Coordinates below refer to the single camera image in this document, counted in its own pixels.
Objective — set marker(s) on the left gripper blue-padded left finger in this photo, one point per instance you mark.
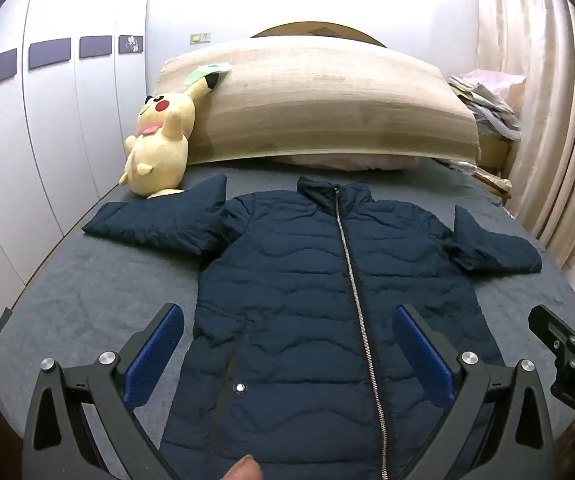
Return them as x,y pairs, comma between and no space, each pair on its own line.
58,442

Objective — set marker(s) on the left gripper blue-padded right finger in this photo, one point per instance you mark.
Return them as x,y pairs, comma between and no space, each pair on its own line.
517,443

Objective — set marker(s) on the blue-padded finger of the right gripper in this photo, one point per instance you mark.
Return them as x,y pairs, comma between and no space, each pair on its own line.
549,328

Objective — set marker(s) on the navy blue quilted jacket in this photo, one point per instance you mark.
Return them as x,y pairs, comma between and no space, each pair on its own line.
293,359

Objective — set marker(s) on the pile of papers and clothes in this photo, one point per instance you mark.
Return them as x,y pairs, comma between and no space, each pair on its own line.
495,99

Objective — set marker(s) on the person's hand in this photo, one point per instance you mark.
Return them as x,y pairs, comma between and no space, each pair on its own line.
245,469

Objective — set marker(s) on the cardboard box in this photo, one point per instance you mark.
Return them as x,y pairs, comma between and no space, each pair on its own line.
493,152

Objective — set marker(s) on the pink pillow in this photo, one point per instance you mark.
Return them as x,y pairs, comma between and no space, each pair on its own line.
351,162

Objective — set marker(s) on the yellow Pikachu plush toy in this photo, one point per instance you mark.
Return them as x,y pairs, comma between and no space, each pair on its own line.
157,156

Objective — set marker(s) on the beige rolled mattress bolster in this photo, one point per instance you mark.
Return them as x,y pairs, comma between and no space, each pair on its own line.
291,96

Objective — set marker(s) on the beige curtain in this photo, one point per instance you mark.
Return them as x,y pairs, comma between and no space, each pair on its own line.
536,39

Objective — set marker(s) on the wooden headboard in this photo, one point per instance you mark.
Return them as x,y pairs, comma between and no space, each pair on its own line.
319,29

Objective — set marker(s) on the wall light switch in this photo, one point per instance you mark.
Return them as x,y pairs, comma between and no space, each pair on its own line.
200,38

